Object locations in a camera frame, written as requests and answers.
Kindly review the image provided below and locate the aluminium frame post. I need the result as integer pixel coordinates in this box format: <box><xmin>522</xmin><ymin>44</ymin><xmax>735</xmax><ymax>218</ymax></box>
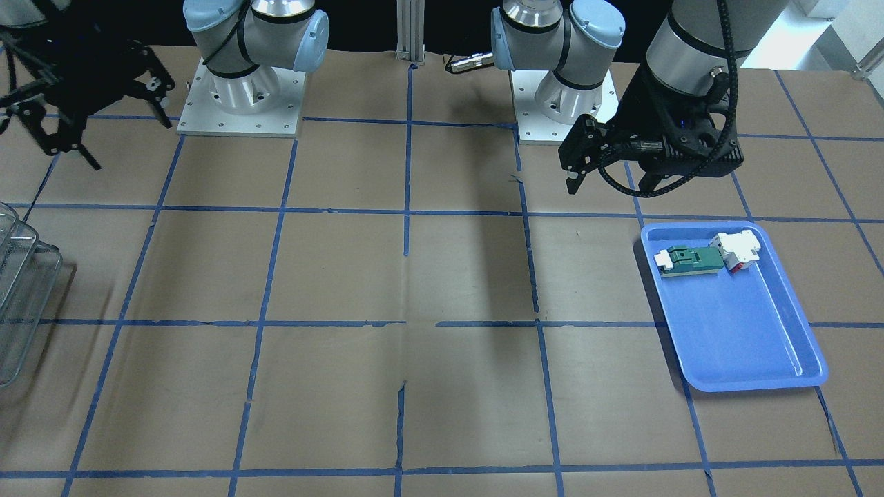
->
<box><xmin>395</xmin><ymin>0</ymin><xmax>426</xmax><ymax>67</ymax></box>

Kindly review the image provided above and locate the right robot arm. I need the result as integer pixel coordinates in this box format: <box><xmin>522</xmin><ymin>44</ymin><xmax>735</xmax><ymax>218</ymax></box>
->
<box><xmin>2</xmin><ymin>1</ymin><xmax>329</xmax><ymax>170</ymax></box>

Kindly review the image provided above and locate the white circuit breaker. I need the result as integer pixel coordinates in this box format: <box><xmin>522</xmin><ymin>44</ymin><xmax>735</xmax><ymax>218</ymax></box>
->
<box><xmin>709</xmin><ymin>229</ymin><xmax>761</xmax><ymax>273</ymax></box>

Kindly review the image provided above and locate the blue plastic tray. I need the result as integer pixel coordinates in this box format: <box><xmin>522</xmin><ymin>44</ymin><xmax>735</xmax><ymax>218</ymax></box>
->
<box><xmin>640</xmin><ymin>220</ymin><xmax>829</xmax><ymax>392</ymax></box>

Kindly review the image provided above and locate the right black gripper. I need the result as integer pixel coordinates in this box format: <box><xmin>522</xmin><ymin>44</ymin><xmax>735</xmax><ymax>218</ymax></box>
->
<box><xmin>2</xmin><ymin>24</ymin><xmax>175</xmax><ymax>170</ymax></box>

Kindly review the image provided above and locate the green terminal block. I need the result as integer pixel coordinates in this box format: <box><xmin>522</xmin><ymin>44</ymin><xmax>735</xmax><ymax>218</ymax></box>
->
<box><xmin>653</xmin><ymin>246</ymin><xmax>725</xmax><ymax>277</ymax></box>

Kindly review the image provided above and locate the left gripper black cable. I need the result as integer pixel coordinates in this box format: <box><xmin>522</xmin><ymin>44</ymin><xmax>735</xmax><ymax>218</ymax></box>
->
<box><xmin>597</xmin><ymin>0</ymin><xmax>741</xmax><ymax>199</ymax></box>

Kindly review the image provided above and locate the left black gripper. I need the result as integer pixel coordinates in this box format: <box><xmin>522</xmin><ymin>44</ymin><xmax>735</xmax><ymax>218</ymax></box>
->
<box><xmin>558</xmin><ymin>66</ymin><xmax>744</xmax><ymax>195</ymax></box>

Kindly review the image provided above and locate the silver wire mesh shelf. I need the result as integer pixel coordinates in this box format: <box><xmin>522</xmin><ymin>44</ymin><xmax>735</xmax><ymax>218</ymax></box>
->
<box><xmin>1</xmin><ymin>204</ymin><xmax>63</xmax><ymax>388</ymax></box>

